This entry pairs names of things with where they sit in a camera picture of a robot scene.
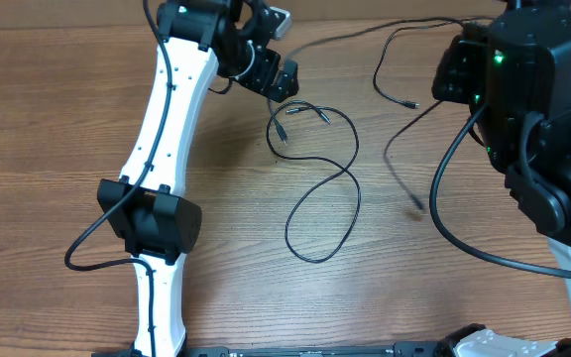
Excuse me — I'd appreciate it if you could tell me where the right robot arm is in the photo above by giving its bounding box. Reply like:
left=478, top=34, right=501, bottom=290
left=432, top=1, right=571, bottom=356

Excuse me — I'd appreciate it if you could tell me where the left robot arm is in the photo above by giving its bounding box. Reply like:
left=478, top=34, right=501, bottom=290
left=97, top=1, right=298, bottom=356

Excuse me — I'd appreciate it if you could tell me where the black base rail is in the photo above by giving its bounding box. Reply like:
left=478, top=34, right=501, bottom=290
left=91, top=341, right=532, bottom=357

